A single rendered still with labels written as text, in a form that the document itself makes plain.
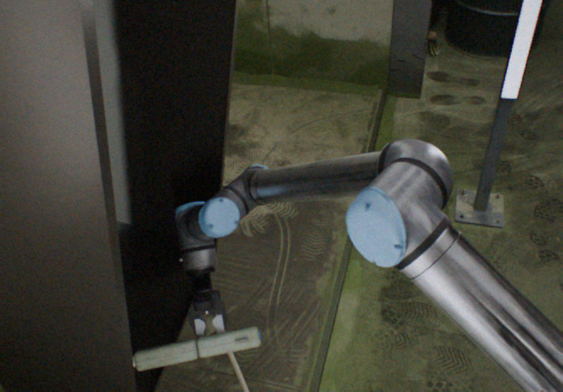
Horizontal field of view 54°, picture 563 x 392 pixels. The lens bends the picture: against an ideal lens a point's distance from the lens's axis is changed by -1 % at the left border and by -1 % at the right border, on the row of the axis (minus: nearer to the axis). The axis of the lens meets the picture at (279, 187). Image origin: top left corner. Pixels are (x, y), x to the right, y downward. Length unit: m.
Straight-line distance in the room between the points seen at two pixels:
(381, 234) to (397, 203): 0.05
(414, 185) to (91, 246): 0.50
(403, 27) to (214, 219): 1.89
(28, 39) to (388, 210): 0.53
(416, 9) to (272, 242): 1.36
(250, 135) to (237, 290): 0.97
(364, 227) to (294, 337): 1.20
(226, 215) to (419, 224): 0.58
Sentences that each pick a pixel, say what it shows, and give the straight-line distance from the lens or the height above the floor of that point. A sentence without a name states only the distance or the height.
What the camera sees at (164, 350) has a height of 0.59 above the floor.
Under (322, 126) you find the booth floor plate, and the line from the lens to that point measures 2.90.
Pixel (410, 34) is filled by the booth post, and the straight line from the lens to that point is 2.99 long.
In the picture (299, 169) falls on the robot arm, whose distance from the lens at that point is 1.23.
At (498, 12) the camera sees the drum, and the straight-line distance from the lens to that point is 3.46.
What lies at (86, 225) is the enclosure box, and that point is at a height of 1.22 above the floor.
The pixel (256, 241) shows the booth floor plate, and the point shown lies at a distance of 2.34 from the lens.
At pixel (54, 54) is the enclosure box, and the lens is 0.66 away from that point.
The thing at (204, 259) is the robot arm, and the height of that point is 0.70.
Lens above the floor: 1.79
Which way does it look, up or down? 43 degrees down
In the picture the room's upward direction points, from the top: 5 degrees counter-clockwise
